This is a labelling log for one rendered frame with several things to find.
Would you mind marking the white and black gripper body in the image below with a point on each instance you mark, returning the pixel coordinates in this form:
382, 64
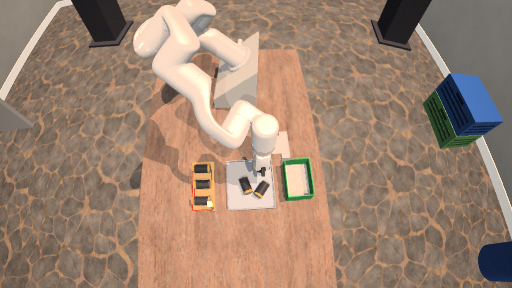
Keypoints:
261, 161

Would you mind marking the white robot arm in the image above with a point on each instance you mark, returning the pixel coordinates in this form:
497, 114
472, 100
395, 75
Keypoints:
172, 64

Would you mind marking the green open box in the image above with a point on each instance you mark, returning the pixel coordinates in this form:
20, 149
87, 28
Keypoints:
298, 178

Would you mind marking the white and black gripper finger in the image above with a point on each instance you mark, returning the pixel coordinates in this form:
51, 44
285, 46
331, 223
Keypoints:
262, 171

